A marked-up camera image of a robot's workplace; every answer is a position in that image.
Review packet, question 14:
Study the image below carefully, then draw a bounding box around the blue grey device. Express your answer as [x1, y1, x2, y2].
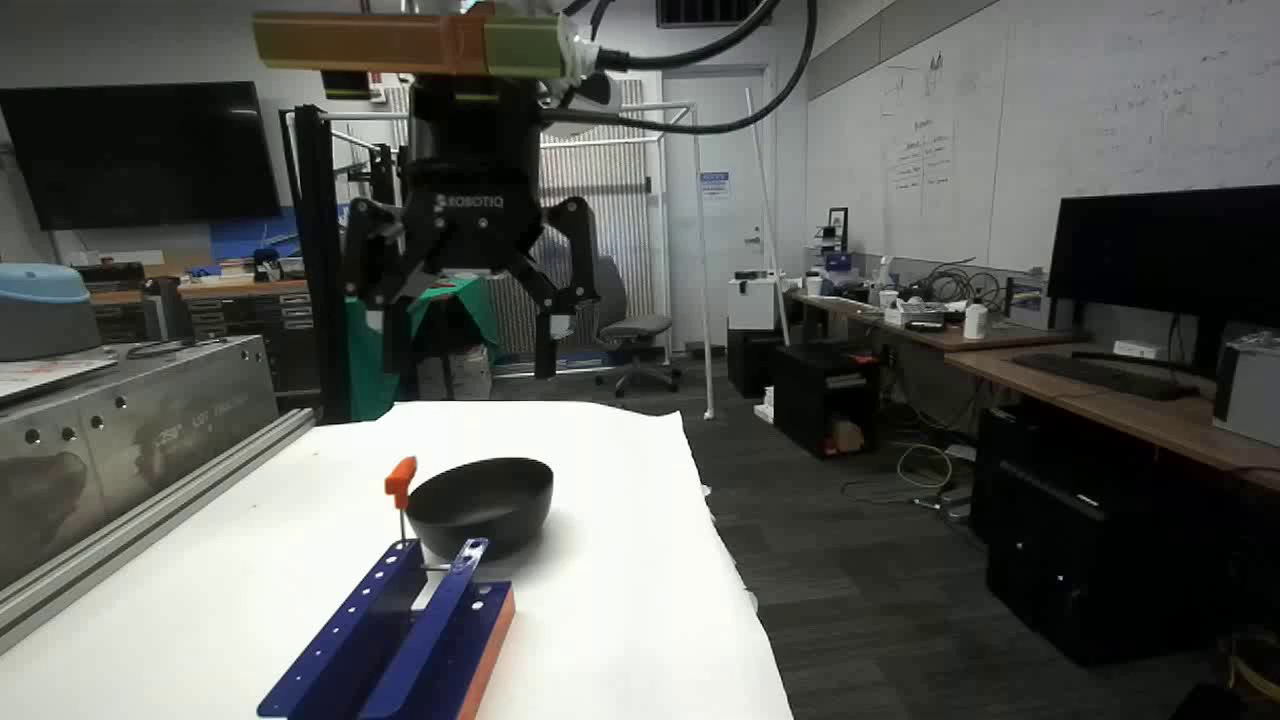
[0, 258, 110, 365]

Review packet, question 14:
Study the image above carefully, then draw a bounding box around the wooden desk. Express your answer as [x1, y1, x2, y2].
[939, 338, 1280, 498]

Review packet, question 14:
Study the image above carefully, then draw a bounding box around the grey office chair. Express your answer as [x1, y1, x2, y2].
[589, 251, 688, 400]

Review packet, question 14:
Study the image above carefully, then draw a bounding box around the black keyboard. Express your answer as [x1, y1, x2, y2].
[1008, 349, 1208, 403]

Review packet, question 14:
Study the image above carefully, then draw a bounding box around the black desk monitor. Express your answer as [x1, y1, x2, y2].
[1043, 179, 1280, 381]

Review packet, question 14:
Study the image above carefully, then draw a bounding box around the wall whiteboard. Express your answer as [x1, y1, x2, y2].
[803, 0, 1280, 277]

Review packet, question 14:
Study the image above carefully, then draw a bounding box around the black wall television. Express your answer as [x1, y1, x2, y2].
[0, 80, 285, 233]

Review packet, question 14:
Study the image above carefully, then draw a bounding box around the aluminium frame rail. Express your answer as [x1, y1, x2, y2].
[0, 333, 319, 656]

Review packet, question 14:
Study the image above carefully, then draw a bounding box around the small black cabinet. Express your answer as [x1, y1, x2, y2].
[769, 338, 885, 462]

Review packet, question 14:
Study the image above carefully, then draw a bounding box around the white box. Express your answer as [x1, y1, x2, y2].
[1208, 337, 1280, 451]

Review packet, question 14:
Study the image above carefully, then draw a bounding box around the green cloth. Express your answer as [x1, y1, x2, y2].
[342, 273, 507, 424]

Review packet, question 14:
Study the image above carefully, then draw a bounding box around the white table cover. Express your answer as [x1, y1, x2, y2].
[0, 397, 801, 720]

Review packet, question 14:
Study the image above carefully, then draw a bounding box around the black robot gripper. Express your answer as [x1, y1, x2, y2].
[342, 77, 602, 382]

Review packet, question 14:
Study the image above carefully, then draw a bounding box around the black stand post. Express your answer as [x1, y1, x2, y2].
[277, 99, 355, 427]

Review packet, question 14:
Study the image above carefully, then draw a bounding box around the cluttered lab bench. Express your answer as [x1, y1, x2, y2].
[780, 251, 1073, 358]

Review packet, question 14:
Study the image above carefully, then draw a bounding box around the black bowl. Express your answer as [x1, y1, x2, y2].
[403, 451, 562, 563]

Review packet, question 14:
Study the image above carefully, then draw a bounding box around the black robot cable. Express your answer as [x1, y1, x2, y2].
[538, 0, 820, 138]

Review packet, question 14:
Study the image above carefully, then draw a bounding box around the thin white pole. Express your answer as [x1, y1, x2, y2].
[685, 99, 722, 424]

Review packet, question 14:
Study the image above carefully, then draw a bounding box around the orange handled tool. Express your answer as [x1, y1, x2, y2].
[380, 451, 424, 545]

